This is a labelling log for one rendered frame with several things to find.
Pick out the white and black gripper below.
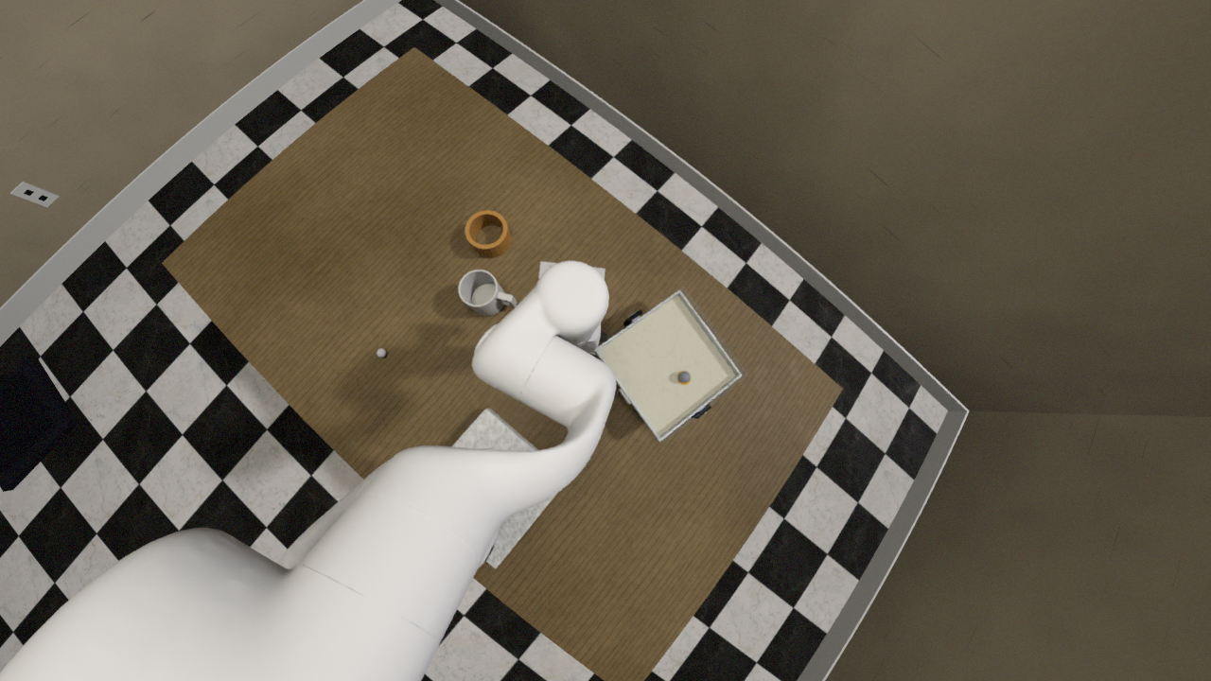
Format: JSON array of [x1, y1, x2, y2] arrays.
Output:
[[578, 324, 608, 351]]

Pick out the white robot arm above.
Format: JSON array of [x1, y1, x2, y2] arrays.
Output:
[[0, 261, 616, 681]]

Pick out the white mug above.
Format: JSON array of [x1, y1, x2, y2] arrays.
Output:
[[458, 270, 517, 316]]

